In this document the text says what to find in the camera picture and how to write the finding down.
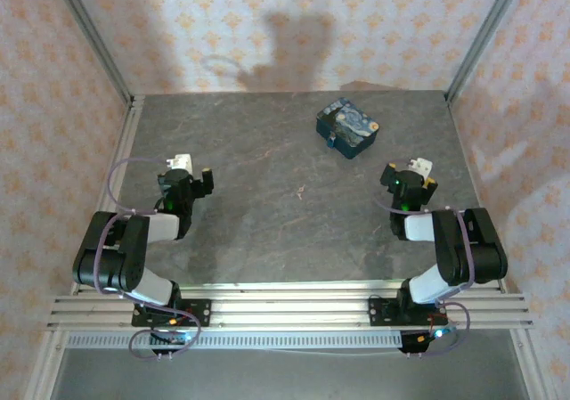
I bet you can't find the aluminium frame post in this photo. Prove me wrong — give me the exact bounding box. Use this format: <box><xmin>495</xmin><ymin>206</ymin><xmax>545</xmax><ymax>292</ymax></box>
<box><xmin>48</xmin><ymin>0</ymin><xmax>135</xmax><ymax>103</ymax></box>
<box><xmin>444</xmin><ymin>0</ymin><xmax>530</xmax><ymax>102</ymax></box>

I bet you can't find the aluminium table side rail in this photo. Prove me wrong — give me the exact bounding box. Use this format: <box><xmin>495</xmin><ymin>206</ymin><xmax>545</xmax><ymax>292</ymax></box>
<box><xmin>70</xmin><ymin>95</ymin><xmax>146</xmax><ymax>295</ymax></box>
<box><xmin>444</xmin><ymin>91</ymin><xmax>509</xmax><ymax>292</ymax></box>

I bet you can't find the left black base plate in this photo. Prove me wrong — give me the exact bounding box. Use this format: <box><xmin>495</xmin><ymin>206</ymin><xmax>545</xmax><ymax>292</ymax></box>
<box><xmin>131</xmin><ymin>298</ymin><xmax>212</xmax><ymax>329</ymax></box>

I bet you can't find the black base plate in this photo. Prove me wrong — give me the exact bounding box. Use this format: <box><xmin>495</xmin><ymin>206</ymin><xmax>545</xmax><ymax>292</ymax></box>
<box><xmin>131</xmin><ymin>298</ymin><xmax>212</xmax><ymax>329</ymax></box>
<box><xmin>368</xmin><ymin>296</ymin><xmax>449</xmax><ymax>329</ymax></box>

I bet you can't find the slotted grey cable duct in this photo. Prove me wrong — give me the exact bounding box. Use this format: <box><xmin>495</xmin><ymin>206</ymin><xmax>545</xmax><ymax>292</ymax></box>
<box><xmin>66</xmin><ymin>331</ymin><xmax>404</xmax><ymax>351</ymax></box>

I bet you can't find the aluminium extrusion beam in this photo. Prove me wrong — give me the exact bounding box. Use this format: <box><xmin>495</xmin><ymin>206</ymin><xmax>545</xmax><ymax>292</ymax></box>
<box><xmin>46</xmin><ymin>279</ymin><xmax>535</xmax><ymax>331</ymax></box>

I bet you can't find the starry night painted tin box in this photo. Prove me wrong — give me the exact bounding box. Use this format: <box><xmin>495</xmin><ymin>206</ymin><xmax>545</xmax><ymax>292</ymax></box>
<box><xmin>314</xmin><ymin>97</ymin><xmax>381</xmax><ymax>159</ymax></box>

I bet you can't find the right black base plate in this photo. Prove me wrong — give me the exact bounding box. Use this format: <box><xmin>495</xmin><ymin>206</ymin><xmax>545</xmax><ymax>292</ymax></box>
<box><xmin>368</xmin><ymin>296</ymin><xmax>449</xmax><ymax>329</ymax></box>

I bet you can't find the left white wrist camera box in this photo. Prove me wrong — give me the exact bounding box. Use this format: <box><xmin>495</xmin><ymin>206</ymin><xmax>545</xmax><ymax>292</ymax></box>
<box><xmin>163</xmin><ymin>152</ymin><xmax>195</xmax><ymax>173</ymax></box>

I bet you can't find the black controller board with lights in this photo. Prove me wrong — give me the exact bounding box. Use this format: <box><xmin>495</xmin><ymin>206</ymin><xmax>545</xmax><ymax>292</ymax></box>
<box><xmin>149</xmin><ymin>330</ymin><xmax>191</xmax><ymax>358</ymax></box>
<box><xmin>398</xmin><ymin>327</ymin><xmax>447</xmax><ymax>356</ymax></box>

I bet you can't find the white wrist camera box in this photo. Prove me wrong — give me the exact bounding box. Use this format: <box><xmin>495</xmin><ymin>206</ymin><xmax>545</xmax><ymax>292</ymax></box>
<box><xmin>163</xmin><ymin>152</ymin><xmax>195</xmax><ymax>173</ymax></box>
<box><xmin>407</xmin><ymin>156</ymin><xmax>434</xmax><ymax>175</ymax></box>

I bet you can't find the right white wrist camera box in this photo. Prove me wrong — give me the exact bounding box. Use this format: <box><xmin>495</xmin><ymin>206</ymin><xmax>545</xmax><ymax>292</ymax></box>
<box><xmin>407</xmin><ymin>156</ymin><xmax>434</xmax><ymax>175</ymax></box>

